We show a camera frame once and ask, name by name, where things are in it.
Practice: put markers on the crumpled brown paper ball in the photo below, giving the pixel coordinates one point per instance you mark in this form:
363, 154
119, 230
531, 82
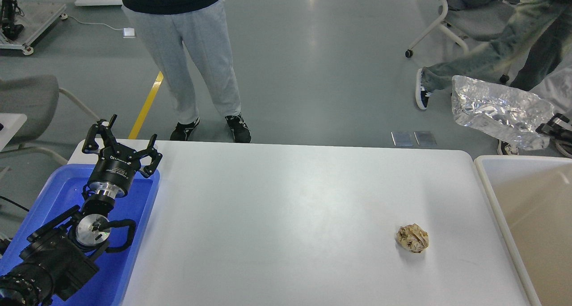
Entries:
412, 238

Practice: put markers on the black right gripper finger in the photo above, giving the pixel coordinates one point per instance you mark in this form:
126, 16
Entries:
558, 128

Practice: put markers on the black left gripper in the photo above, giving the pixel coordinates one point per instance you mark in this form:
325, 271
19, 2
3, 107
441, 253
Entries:
115, 171

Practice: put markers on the grey office chair right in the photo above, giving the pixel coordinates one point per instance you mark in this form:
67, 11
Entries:
481, 20

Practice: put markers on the white side table corner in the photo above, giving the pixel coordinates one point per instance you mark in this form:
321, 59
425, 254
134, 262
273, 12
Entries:
11, 125

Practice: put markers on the walking person in jeans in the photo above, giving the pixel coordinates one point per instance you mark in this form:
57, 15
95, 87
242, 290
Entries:
540, 28

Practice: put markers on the person in grey sweatpants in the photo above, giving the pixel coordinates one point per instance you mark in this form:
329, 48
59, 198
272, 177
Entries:
175, 31

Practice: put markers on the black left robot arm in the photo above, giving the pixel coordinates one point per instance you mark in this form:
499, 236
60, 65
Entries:
61, 256

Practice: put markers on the white floor power box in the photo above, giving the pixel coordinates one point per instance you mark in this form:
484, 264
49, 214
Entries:
128, 32

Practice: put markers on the wheeled equipment cart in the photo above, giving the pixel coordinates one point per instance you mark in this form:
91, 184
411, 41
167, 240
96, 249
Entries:
23, 23

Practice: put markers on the metal floor plate right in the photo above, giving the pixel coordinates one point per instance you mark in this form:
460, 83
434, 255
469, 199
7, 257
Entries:
425, 139

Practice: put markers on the metal floor plate left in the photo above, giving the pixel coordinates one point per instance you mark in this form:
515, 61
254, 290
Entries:
401, 139

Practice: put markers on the aluminium foil tray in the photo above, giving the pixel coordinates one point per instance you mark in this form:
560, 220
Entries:
507, 114

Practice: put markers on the grey chair left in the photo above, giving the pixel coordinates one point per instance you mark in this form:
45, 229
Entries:
36, 97

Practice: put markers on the beige plastic bin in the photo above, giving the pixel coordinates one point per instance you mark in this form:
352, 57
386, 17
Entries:
531, 198

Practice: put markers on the metal floor plate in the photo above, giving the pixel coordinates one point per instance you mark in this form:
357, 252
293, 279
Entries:
401, 139
425, 139

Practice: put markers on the seated person white trousers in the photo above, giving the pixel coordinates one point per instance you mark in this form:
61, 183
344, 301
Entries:
557, 89

